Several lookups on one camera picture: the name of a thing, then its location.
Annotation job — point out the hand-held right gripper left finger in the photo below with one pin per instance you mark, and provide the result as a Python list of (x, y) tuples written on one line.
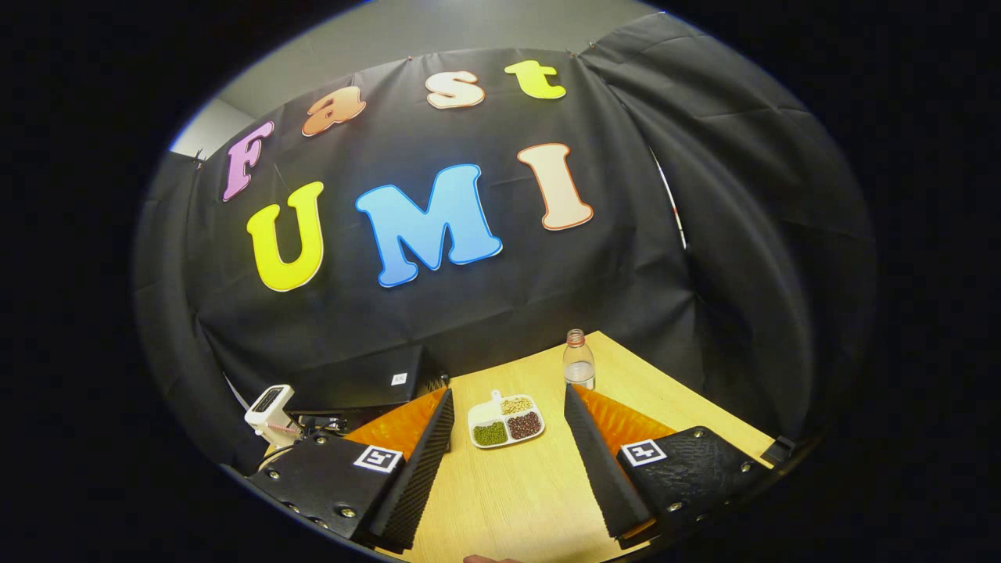
[(414, 477)]

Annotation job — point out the clear plastic bottle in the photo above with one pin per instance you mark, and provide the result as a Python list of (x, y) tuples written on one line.
[(579, 367)]

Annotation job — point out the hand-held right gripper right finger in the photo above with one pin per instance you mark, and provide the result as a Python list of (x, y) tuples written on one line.
[(602, 469)]

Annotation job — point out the black backdrop cloth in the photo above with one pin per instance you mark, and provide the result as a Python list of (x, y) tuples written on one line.
[(508, 289)]

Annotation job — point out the black table clamp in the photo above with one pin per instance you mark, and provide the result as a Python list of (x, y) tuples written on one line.
[(779, 451)]

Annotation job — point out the black electric oven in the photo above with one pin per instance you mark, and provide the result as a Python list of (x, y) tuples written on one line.
[(360, 383)]

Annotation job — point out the white toaster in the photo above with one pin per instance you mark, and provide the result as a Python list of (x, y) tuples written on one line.
[(270, 407)]

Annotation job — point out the divided plate of beans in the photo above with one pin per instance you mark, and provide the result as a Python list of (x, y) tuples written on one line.
[(504, 430)]

